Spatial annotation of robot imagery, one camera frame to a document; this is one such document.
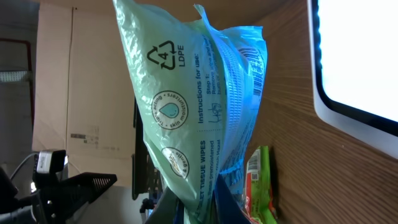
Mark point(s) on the white barcode scanner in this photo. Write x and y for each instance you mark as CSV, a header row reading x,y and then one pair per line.
x,y
353,48

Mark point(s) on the grey plastic mesh basket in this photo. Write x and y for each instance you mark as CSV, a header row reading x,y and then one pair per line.
x,y
145,177

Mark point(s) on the green snack packet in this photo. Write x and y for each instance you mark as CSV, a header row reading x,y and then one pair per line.
x,y
258,188

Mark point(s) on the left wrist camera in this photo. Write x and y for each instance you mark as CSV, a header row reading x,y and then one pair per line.
x,y
48,164

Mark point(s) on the blue Oreo cookie pack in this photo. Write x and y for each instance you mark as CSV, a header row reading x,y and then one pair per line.
x,y
222,208

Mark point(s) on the teal snack packet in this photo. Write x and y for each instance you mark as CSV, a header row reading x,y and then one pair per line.
x,y
198,90

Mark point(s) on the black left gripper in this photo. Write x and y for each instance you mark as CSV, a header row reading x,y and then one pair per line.
x,y
56,203

